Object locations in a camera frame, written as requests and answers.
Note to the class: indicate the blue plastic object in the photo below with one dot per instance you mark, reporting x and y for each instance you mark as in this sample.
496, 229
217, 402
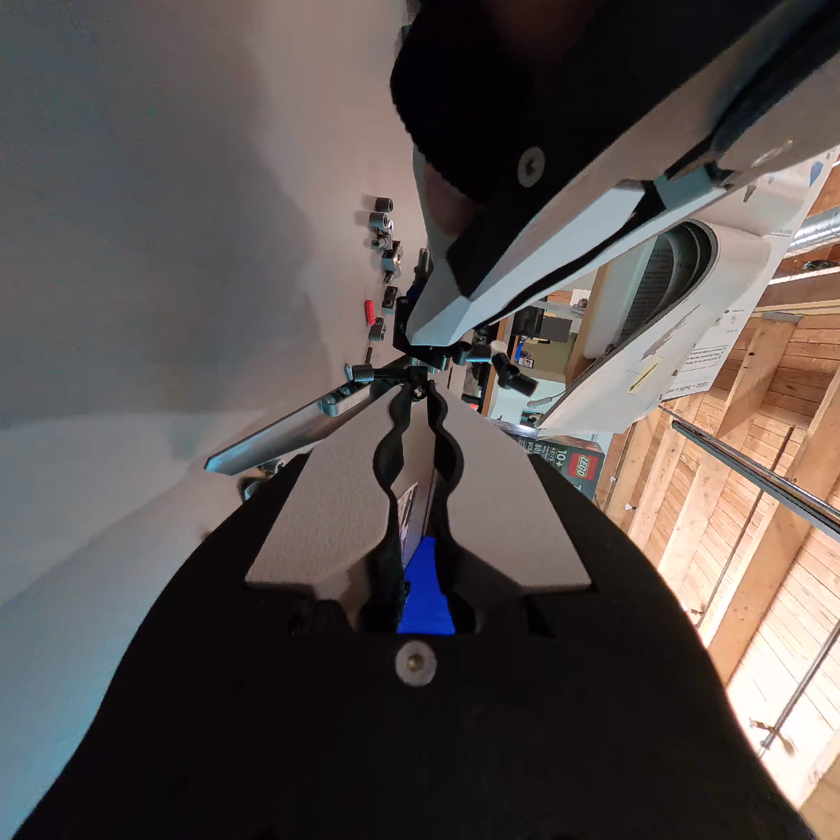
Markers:
426, 590

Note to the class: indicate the person's left hand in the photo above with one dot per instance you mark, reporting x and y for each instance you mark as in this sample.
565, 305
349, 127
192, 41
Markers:
453, 197

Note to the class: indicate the white instruction sheet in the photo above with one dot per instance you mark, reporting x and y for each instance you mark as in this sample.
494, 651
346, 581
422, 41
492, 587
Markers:
709, 367

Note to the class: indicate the dark grey long lego panel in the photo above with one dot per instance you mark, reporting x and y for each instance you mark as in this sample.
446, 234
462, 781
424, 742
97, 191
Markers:
289, 433

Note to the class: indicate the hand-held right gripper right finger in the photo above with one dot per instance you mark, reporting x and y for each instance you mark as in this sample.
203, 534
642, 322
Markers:
518, 518

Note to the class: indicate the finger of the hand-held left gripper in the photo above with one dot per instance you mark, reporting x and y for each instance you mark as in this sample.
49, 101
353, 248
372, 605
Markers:
499, 289
623, 259

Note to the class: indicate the white printed box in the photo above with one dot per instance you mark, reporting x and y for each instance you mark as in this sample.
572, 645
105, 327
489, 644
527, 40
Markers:
417, 518

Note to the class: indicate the black blue lego assembly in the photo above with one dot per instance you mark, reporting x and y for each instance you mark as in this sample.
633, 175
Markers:
459, 361

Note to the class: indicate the black metal rod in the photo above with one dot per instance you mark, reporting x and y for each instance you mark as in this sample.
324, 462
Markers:
754, 472

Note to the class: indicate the row of small grey lego connectors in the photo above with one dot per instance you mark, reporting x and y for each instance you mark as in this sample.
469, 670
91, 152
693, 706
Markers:
386, 253

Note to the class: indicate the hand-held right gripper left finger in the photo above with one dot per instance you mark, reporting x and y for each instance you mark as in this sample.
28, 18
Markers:
321, 518

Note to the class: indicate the dark printed cardboard box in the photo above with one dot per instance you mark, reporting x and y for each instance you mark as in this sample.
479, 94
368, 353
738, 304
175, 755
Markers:
558, 463

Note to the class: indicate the metal ventilation duct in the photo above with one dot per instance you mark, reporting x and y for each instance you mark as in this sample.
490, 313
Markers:
817, 233

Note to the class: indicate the red lego pin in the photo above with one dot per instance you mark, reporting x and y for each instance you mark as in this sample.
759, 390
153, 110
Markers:
369, 312

